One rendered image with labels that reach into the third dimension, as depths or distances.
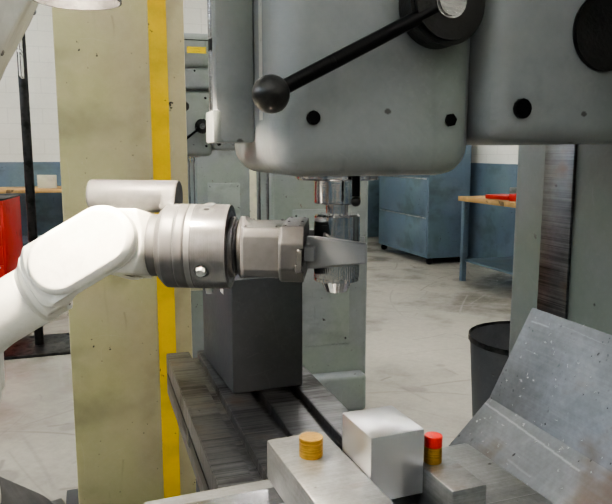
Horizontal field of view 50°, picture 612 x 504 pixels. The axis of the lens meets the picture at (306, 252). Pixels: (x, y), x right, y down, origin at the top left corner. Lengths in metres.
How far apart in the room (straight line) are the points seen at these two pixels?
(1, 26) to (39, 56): 8.83
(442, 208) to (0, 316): 7.44
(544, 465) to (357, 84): 0.54
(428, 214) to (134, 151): 5.88
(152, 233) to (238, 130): 0.14
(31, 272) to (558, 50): 0.53
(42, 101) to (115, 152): 7.34
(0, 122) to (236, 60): 9.10
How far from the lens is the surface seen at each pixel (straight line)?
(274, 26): 0.58
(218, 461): 0.88
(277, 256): 0.65
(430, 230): 7.96
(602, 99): 0.69
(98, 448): 2.58
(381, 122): 0.59
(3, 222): 5.15
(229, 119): 0.63
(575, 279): 0.96
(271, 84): 0.52
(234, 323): 1.06
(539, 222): 1.01
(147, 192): 0.71
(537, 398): 0.96
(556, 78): 0.66
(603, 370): 0.90
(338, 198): 0.66
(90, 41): 2.38
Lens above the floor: 1.33
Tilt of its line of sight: 9 degrees down
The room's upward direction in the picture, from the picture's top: straight up
